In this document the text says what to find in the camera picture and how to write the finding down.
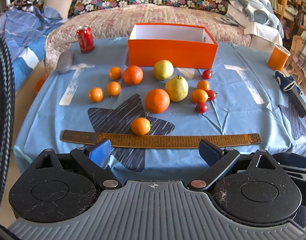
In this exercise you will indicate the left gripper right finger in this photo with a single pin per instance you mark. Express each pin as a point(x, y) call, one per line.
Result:
point(220, 162)

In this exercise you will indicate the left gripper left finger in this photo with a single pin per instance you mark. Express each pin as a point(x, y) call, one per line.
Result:
point(90, 160)

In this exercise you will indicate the red cherry tomato front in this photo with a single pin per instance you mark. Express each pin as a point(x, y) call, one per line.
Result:
point(201, 107)

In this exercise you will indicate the red cherry tomato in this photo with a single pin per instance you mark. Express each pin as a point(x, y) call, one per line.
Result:
point(207, 74)
point(211, 95)
point(201, 107)

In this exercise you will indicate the small tangerine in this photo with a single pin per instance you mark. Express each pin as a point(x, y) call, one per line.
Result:
point(140, 126)
point(204, 85)
point(115, 73)
point(199, 96)
point(96, 95)
point(113, 88)

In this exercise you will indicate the yellow pear front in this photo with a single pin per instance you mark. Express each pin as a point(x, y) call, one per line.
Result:
point(177, 88)

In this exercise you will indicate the yellow pear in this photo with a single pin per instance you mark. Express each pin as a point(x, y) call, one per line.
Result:
point(163, 70)
point(177, 88)

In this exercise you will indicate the large orange front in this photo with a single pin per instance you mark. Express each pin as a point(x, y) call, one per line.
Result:
point(157, 101)

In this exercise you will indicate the large orange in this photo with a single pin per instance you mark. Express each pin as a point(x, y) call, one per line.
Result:
point(133, 75)
point(157, 101)

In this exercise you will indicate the red cherry tomato back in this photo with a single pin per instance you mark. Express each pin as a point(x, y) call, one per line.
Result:
point(207, 74)

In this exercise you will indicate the large orange back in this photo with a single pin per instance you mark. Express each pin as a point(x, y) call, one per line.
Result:
point(133, 75)

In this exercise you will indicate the yellow pear back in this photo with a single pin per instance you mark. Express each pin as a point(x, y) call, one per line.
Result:
point(163, 70)

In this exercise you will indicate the wooden ruler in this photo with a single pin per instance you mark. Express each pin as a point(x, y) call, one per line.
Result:
point(159, 141)

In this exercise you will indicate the dark blue folded case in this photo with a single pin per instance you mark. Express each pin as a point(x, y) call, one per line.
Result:
point(289, 85)

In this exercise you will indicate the orange cardboard box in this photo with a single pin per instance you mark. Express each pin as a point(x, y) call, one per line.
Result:
point(186, 46)

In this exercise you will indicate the orange paper cup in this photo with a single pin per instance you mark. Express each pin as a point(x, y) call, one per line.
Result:
point(278, 57)

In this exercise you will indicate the red soda can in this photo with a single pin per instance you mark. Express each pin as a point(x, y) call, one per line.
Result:
point(85, 38)

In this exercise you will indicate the pink quilted sofa cover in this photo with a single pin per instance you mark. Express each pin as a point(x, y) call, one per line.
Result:
point(118, 22)

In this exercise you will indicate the blue striped sheet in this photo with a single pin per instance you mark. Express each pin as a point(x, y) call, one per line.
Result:
point(25, 35)

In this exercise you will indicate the grey dotted white blanket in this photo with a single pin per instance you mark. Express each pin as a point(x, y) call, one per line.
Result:
point(258, 20)

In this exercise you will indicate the white pillow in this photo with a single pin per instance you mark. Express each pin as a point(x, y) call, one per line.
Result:
point(62, 6)

